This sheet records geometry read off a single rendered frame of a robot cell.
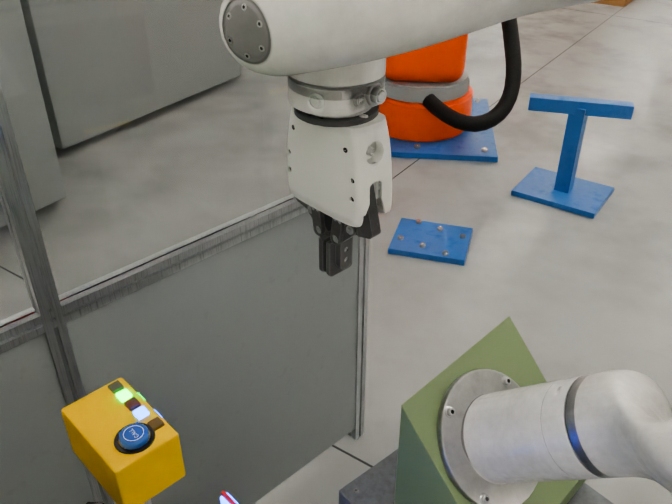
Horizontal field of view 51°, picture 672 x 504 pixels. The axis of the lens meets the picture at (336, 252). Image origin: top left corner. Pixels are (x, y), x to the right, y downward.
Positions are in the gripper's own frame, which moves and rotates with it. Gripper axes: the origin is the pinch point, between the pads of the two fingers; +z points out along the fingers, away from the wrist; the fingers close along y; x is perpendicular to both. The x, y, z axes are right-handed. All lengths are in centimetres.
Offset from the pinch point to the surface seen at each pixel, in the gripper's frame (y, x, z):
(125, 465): 21.7, 17.6, 36.1
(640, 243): 60, -263, 143
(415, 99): 210, -269, 113
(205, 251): 70, -28, 46
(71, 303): 70, 3, 44
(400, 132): 215, -263, 134
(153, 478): 21.4, 14.4, 41.2
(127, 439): 24.5, 15.5, 35.0
